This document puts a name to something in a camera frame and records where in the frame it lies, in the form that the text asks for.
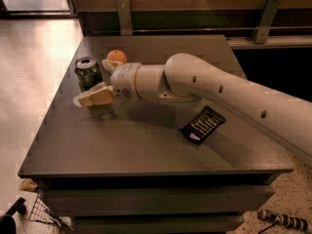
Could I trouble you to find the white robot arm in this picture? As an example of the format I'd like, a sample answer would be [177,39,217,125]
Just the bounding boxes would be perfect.
[73,54,312,163]

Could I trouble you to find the black object on floor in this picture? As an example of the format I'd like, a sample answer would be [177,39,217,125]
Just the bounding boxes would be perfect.
[0,197,26,234]

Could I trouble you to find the crumpled yellow paper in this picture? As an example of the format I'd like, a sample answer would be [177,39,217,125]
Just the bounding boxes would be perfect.
[19,178,38,192]

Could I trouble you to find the right metal wall bracket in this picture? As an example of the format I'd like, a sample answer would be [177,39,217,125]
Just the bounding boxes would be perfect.
[252,0,282,44]

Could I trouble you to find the grey drawer cabinet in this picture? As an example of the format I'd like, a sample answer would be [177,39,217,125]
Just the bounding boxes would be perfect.
[18,34,294,234]

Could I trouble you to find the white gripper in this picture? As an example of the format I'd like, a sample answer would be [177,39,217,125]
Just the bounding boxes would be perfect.
[73,59,141,107]

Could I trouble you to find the wire mesh basket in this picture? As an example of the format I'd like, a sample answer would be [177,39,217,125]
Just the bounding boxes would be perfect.
[28,195,74,230]

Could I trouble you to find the orange fruit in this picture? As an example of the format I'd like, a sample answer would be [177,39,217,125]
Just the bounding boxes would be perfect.
[106,50,127,63]

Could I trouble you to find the metal wall bracket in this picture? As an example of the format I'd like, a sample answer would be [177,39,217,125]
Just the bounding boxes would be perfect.
[252,0,282,44]
[117,0,133,36]

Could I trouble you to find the striped power strip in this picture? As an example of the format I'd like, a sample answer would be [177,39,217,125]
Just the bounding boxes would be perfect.
[257,209,312,233]

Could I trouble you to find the green soda can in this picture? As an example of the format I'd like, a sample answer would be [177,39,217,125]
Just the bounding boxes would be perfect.
[74,57,102,92]

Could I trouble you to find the left metal wall bracket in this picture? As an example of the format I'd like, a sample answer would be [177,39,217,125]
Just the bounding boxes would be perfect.
[117,0,133,36]

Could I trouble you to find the black snack packet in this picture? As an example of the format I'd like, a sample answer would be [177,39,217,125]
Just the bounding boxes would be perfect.
[179,106,226,144]

